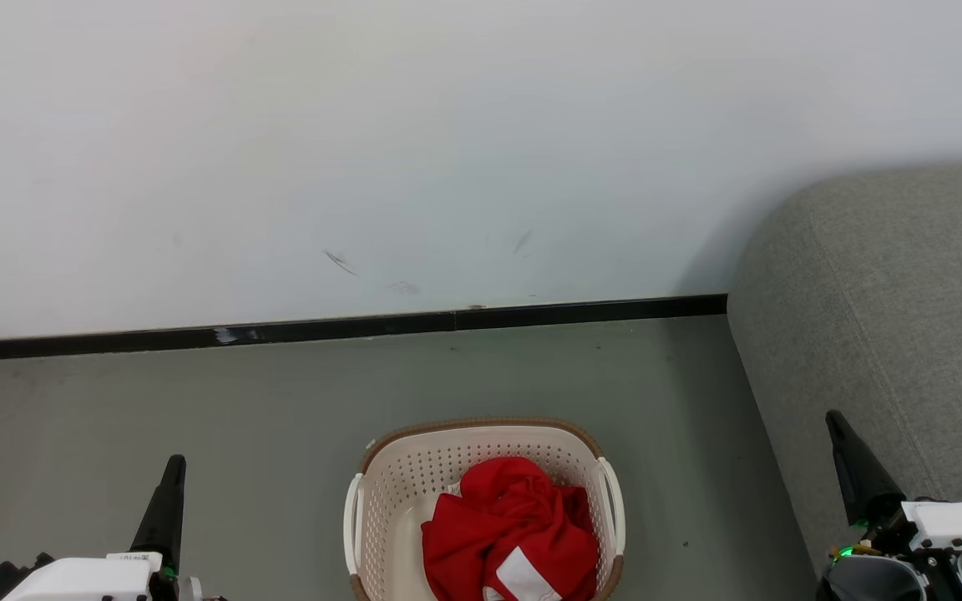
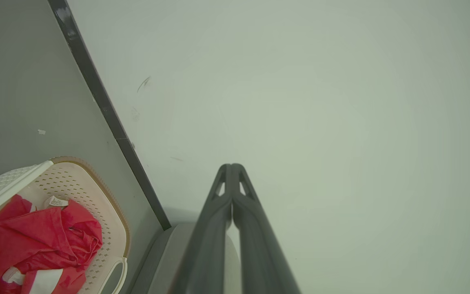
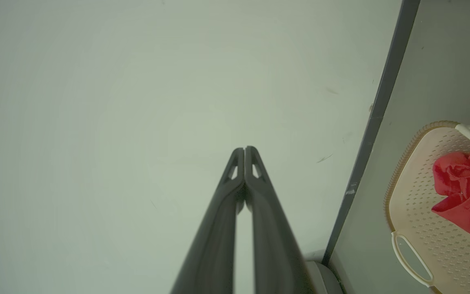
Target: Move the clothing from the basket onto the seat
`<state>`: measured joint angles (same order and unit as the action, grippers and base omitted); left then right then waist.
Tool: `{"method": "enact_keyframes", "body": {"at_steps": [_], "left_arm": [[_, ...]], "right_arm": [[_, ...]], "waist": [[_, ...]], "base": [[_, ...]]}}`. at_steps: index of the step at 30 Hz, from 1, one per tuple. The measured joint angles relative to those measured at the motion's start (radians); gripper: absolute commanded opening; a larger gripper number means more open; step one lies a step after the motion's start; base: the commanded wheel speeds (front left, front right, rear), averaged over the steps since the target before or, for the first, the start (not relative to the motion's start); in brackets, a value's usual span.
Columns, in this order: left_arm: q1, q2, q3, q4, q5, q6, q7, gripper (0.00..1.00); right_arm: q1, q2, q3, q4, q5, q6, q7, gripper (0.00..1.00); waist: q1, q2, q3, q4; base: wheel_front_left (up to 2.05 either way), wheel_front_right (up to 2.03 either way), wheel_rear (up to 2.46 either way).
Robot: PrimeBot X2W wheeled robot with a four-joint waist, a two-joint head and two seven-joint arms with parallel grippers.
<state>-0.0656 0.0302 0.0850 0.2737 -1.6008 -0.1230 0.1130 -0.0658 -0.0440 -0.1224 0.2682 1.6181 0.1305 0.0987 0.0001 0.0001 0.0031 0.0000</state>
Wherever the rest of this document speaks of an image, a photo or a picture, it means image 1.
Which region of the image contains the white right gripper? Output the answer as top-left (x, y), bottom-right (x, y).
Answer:
top-left (826, 410), bottom-right (962, 583)

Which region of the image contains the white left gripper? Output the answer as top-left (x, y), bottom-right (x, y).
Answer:
top-left (1, 455), bottom-right (188, 601)

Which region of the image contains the red garment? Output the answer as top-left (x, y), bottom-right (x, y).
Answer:
top-left (421, 456), bottom-right (600, 601)

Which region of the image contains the grey fabric sofa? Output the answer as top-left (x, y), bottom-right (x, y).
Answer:
top-left (727, 159), bottom-right (962, 601)

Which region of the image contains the black cylindrical right gripper motor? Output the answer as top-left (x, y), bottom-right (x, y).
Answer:
top-left (815, 554), bottom-right (929, 601)

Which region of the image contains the cream perforated laundry basket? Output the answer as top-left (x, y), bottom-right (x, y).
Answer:
top-left (343, 417), bottom-right (626, 601)

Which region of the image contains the black wall baseboard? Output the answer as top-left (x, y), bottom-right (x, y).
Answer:
top-left (0, 293), bottom-right (729, 364)

